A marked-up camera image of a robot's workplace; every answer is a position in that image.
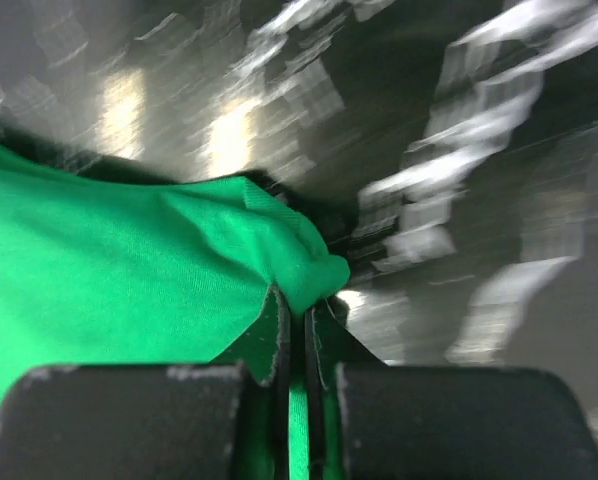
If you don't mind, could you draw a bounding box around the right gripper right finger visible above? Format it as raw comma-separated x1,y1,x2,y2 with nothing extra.
304,301,598,479

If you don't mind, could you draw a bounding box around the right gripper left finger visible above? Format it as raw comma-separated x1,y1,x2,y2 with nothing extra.
0,289,291,479

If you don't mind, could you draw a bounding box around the green t shirt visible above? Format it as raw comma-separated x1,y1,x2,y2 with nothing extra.
0,145,350,479

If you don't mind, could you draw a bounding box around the black marbled table mat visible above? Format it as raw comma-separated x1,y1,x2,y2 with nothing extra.
0,1,598,446

